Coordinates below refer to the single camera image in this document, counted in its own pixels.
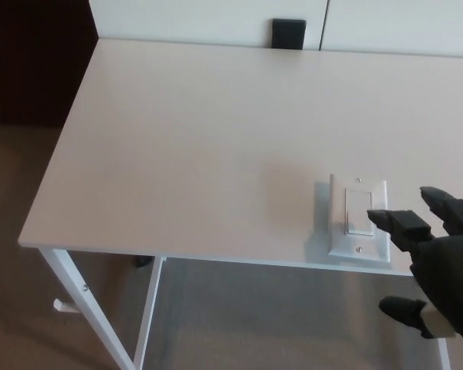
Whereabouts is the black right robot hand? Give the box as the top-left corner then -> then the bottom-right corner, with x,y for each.
366,186 -> 463,341

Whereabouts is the white rocker light switch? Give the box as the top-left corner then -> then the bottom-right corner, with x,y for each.
313,173 -> 391,267

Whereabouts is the white table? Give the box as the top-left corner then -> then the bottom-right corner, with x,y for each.
17,37 -> 463,370

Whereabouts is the white cabinet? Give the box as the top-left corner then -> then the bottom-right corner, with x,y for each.
89,0 -> 463,59

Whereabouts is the white table side hook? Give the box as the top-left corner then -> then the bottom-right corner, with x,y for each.
53,299 -> 79,314

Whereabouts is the black cabinet handle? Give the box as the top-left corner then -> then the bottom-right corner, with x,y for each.
271,18 -> 307,51

